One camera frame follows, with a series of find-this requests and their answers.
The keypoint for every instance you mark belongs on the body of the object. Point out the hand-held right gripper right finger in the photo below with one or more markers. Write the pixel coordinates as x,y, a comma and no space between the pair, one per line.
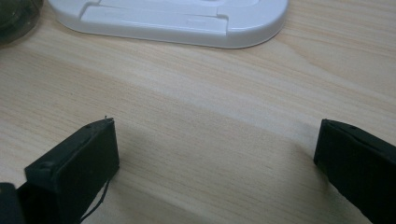
361,168

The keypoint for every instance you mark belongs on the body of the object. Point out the white box lid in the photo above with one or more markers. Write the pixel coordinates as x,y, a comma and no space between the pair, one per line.
186,31

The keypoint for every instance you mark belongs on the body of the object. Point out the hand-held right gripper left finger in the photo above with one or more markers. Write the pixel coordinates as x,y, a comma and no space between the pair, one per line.
71,174

